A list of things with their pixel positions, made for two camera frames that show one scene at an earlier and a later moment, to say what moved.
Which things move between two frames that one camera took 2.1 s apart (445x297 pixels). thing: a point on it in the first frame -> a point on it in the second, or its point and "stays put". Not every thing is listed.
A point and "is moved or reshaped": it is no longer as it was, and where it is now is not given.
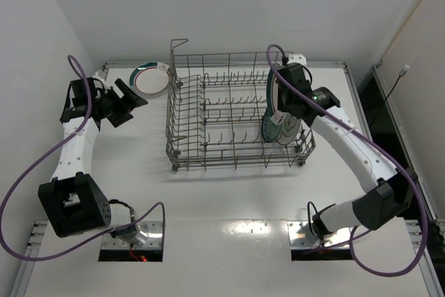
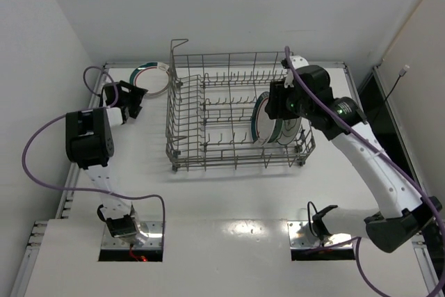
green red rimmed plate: (276, 116) is moved or reshaped
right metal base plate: (300, 238) stays put
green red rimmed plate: (150, 78) stays put
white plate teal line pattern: (290, 127) stays put
